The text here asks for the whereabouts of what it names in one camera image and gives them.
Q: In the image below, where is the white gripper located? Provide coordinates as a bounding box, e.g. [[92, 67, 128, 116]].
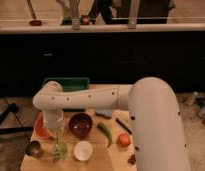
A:
[[43, 110, 65, 139]]

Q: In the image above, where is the green plastic fork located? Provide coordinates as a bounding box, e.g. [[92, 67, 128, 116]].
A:
[[52, 136, 60, 163]]

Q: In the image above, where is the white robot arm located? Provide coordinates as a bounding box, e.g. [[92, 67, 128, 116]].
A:
[[33, 77, 191, 171]]

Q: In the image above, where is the orange plastic cup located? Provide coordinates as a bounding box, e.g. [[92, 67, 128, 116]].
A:
[[34, 116, 51, 139]]

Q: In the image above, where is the small metal cup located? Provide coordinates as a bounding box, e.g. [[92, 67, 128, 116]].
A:
[[25, 141, 44, 158]]

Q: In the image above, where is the white round cup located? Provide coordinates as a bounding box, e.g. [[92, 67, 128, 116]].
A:
[[74, 141, 93, 161]]

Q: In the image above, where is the dark red bowl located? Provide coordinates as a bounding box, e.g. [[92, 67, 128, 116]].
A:
[[68, 113, 93, 138]]

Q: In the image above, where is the green plastic bin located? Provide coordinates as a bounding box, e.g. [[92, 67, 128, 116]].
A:
[[42, 77, 91, 113]]

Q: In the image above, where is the black tripod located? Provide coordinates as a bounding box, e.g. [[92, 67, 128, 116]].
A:
[[0, 103, 33, 140]]

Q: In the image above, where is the green chili pepper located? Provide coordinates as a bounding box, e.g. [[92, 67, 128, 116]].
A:
[[97, 122, 113, 147]]

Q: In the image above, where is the blue sponge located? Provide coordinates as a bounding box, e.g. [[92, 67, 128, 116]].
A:
[[95, 109, 113, 119]]

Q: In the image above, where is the dark red small object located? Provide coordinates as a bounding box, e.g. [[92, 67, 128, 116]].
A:
[[127, 154, 136, 165]]

